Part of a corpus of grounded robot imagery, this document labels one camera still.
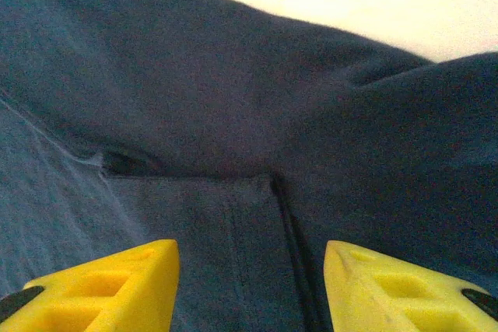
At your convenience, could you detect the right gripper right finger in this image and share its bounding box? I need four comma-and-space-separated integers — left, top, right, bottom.
324, 239, 498, 332

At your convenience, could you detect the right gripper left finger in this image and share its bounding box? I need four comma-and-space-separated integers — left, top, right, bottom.
0, 238, 181, 332

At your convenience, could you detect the navy blue t-shirt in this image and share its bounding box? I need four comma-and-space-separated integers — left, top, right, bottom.
0, 0, 498, 332

